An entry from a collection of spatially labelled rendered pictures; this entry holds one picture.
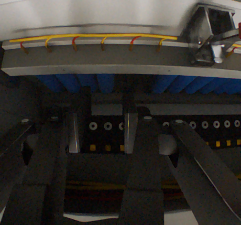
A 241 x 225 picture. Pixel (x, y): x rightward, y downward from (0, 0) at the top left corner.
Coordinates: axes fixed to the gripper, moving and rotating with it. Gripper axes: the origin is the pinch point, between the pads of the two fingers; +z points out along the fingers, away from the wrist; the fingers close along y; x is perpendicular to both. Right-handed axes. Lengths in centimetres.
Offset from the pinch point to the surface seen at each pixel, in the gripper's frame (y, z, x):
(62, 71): -3.3, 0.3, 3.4
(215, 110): 15.8, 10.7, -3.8
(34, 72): -5.8, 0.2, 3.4
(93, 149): -2.1, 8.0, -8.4
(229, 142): 18.4, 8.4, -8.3
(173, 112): 9.0, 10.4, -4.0
